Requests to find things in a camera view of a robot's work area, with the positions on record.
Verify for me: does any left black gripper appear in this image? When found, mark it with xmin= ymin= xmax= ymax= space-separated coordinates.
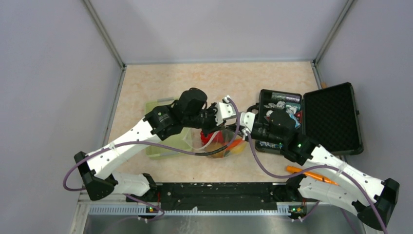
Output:
xmin=184 ymin=102 xmax=227 ymax=138

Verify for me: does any red bell pepper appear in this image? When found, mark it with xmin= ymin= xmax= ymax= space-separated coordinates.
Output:
xmin=200 ymin=131 xmax=225 ymax=146

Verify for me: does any clear polka dot zip bag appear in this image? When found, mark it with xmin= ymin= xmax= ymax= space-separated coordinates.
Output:
xmin=190 ymin=129 xmax=247 ymax=157

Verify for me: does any green perforated plastic basket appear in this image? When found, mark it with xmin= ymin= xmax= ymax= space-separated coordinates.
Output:
xmin=145 ymin=97 xmax=192 ymax=159

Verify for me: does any yellow lemon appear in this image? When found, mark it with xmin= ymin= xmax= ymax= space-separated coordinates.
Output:
xmin=231 ymin=144 xmax=246 ymax=154

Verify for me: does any brown potato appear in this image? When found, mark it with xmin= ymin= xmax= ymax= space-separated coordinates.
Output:
xmin=208 ymin=147 xmax=228 ymax=158

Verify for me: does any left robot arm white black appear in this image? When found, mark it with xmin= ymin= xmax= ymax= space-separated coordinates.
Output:
xmin=74 ymin=88 xmax=237 ymax=202

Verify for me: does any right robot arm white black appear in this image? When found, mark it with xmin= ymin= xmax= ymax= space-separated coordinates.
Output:
xmin=240 ymin=110 xmax=400 ymax=234

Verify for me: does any black case with poker chips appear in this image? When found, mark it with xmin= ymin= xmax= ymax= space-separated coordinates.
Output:
xmin=248 ymin=82 xmax=364 ymax=156

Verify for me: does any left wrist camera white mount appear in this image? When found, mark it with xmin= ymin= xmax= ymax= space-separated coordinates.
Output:
xmin=215 ymin=95 xmax=237 ymax=126

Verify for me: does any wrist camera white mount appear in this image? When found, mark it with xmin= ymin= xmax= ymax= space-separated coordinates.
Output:
xmin=215 ymin=95 xmax=237 ymax=126
xmin=240 ymin=112 xmax=256 ymax=134

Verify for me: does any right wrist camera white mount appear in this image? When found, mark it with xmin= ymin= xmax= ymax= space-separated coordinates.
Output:
xmin=240 ymin=112 xmax=256 ymax=134

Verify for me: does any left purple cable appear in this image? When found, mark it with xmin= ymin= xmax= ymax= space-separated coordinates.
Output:
xmin=62 ymin=96 xmax=242 ymax=192

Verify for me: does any orange handled tool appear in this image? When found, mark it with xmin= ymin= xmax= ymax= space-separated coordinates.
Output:
xmin=286 ymin=165 xmax=338 ymax=186

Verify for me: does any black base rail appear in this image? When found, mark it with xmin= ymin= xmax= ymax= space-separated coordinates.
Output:
xmin=129 ymin=180 xmax=310 ymax=214

